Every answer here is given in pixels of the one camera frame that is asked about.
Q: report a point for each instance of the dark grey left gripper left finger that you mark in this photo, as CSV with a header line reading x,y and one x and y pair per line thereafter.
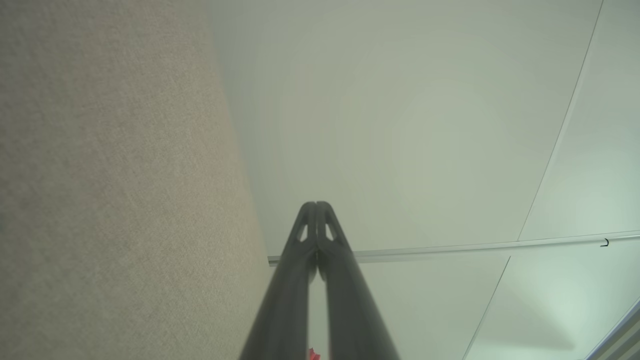
x,y
282,305

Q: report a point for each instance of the grey ceiling louvre slats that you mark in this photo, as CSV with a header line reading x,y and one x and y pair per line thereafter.
x,y
622,335

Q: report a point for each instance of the red shorts with white stripe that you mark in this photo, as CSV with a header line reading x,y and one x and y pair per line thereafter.
x,y
313,355

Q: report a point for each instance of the small black rail hook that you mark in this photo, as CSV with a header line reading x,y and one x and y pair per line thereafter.
x,y
605,243

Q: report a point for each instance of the wide white partition panel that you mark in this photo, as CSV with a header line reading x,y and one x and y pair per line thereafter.
x,y
400,125

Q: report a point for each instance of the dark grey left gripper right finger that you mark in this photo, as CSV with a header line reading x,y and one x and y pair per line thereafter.
x,y
355,310

